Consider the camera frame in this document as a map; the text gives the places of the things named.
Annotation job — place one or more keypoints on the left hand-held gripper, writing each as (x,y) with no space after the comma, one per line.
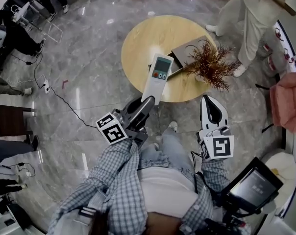
(113,133)

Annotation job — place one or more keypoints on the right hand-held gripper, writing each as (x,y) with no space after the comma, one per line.
(220,147)

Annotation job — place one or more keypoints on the white remote control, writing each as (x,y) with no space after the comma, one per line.
(155,87)

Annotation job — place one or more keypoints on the grey drawer box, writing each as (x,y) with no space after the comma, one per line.
(184,53)

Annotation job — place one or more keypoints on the person's left forearm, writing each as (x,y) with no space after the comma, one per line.
(116,165)

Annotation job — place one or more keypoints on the person's right forearm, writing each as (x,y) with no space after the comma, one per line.
(215,172)

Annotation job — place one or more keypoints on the orange artificial plant white pot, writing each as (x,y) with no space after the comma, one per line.
(211,67)

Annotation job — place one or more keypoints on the person's left leg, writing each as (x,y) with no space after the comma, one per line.
(150,155)

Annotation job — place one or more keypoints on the person's leg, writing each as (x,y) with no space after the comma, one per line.
(175,150)
(150,155)

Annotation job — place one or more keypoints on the person's right leg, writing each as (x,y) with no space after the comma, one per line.
(175,150)

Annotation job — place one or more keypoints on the round wooden table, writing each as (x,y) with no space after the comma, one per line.
(143,38)

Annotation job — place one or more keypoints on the pink armchair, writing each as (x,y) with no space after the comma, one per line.
(290,101)

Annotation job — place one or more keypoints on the black rig monitor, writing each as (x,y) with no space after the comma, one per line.
(251,190)

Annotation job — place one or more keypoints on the white egg-shaped pouf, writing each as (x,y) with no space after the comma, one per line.
(285,163)

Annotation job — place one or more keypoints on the person's torso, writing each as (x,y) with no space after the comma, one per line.
(167,190)

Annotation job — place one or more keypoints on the shrink-wrapped water bottle pack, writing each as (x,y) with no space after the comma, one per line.
(273,45)

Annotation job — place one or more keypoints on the white power strip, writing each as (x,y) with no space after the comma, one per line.
(46,86)

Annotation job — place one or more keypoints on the dark wooden side table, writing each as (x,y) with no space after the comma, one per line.
(13,121)

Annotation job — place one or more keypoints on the black rig mount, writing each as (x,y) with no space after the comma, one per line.
(226,225)

